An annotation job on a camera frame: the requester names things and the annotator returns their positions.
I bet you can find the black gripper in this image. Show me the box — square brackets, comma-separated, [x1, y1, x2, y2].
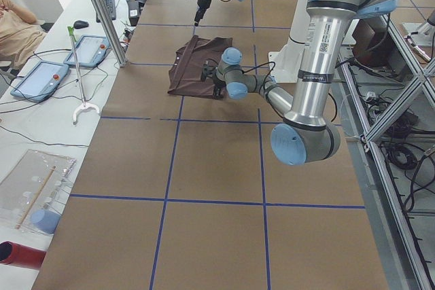
[212, 73, 226, 99]
[194, 0, 211, 26]

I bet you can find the dark brown t-shirt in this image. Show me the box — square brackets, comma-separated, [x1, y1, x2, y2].
[167, 35, 233, 98]

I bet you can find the black keyboard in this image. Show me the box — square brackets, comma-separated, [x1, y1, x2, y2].
[103, 0, 116, 20]

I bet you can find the far blue teach pendant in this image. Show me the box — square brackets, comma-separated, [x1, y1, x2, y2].
[72, 35, 110, 68]

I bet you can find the blue teach pendant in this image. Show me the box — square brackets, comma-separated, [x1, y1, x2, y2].
[10, 61, 69, 103]
[72, 35, 110, 68]

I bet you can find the black computer mouse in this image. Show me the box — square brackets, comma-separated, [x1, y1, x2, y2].
[73, 20, 89, 29]

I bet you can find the metal reacher grabber tool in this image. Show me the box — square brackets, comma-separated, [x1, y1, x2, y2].
[67, 26, 101, 126]

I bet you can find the near blue teach pendant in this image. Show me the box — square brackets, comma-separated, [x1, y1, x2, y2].
[10, 61, 69, 103]

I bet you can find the wooden stick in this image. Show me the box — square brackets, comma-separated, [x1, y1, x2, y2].
[15, 166, 56, 230]

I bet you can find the seated person in beige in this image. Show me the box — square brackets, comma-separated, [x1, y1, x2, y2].
[1, 0, 47, 70]

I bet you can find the clear plastic bag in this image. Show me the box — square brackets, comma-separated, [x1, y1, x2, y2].
[1, 150, 75, 235]

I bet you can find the light blue cap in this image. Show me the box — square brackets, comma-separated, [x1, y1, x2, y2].
[31, 209, 60, 234]

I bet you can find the red cylinder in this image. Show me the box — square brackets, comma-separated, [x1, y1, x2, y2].
[1, 241, 46, 270]

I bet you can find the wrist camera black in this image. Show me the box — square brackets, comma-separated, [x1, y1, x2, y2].
[200, 60, 218, 82]

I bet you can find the aluminium frame post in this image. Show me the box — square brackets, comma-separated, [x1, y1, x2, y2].
[91, 0, 127, 67]

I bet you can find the aluminium frame rack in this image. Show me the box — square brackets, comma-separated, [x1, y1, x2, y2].
[336, 8, 434, 289]

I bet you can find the black cable bundle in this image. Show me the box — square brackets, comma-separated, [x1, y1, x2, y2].
[380, 140, 435, 216]

